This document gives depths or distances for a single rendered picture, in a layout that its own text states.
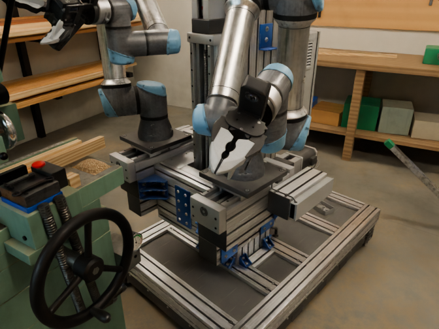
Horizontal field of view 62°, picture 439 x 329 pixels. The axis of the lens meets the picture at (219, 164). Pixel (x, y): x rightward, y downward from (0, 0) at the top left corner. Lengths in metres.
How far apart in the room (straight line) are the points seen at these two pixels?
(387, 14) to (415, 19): 0.22
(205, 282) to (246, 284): 0.18
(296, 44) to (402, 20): 2.72
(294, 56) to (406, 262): 1.60
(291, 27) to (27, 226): 0.80
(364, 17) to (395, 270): 2.31
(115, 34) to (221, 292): 1.11
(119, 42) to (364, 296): 1.63
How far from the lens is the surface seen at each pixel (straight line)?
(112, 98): 1.49
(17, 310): 1.12
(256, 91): 0.59
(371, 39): 3.79
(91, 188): 1.11
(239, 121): 0.63
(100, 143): 1.31
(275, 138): 0.83
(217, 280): 1.73
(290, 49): 1.05
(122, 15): 1.16
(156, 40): 1.18
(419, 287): 2.24
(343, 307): 2.00
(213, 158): 0.56
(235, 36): 0.95
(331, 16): 3.81
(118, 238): 1.33
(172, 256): 1.86
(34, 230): 0.91
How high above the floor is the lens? 1.41
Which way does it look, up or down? 26 degrees down
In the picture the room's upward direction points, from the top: straight up
